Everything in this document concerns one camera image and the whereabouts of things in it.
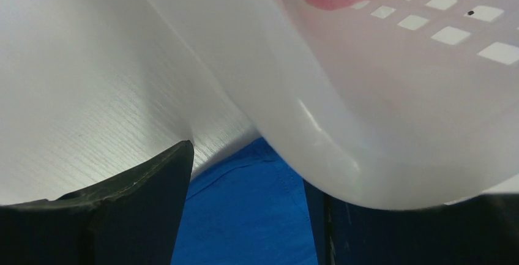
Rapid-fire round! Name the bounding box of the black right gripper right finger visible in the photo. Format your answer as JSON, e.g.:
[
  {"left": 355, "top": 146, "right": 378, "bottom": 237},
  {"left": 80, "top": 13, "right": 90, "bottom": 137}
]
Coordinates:
[{"left": 304, "top": 183, "right": 518, "bottom": 264}]

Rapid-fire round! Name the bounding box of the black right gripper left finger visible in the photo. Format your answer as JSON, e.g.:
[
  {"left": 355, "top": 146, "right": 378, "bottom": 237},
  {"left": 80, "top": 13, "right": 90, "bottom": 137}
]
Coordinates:
[{"left": 1, "top": 141, "right": 194, "bottom": 264}]

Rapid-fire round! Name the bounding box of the blue printed t-shirt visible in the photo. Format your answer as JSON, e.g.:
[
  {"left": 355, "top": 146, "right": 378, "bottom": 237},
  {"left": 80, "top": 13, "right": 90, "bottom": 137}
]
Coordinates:
[{"left": 171, "top": 138, "right": 317, "bottom": 264}]

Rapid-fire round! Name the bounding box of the white plastic laundry basket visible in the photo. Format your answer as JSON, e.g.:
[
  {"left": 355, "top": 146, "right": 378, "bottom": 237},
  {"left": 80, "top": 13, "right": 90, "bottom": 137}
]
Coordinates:
[{"left": 147, "top": 0, "right": 518, "bottom": 210}]

